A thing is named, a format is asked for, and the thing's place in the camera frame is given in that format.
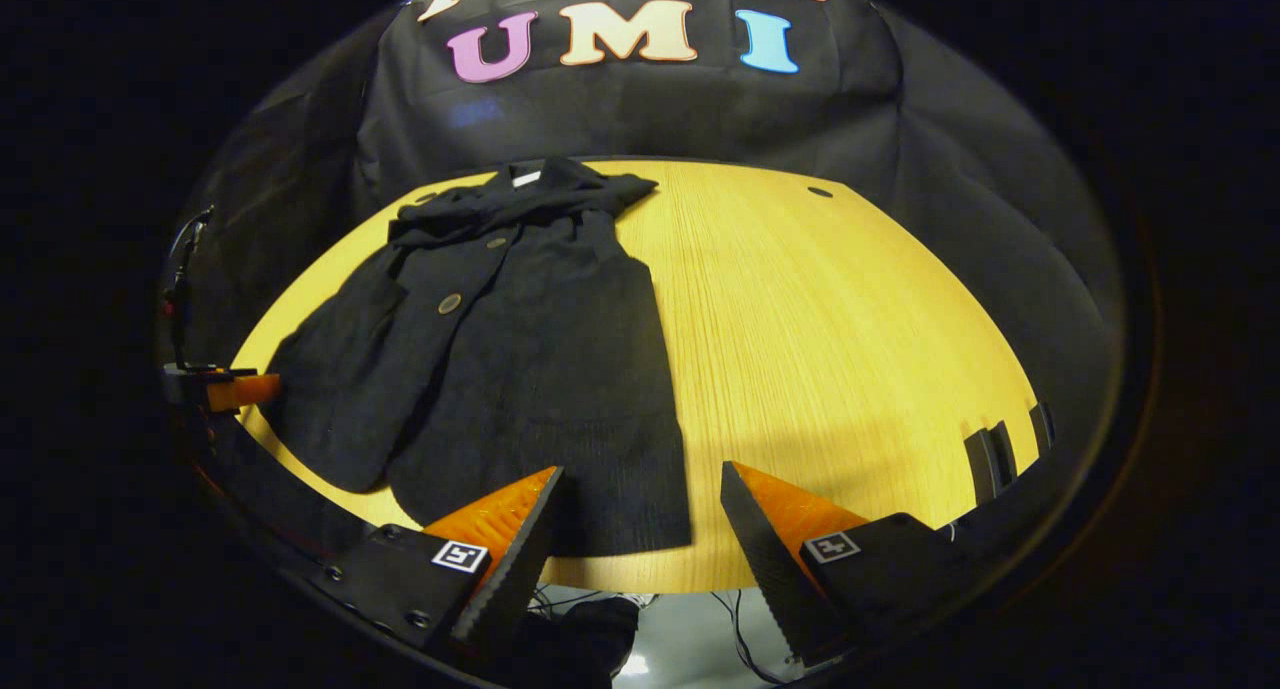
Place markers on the black jacket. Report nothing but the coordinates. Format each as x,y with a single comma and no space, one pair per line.
520,369

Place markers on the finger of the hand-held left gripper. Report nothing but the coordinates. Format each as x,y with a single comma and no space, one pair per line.
245,391

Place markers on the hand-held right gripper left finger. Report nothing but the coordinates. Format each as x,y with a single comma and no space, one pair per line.
515,569

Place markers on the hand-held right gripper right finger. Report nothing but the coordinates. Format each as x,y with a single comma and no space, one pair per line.
765,569

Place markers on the dark cloth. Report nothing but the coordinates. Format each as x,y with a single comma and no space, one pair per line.
590,634

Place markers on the black rectangular block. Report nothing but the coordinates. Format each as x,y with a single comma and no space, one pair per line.
990,464

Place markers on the black backdrop cloth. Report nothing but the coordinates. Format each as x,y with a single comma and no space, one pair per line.
950,169

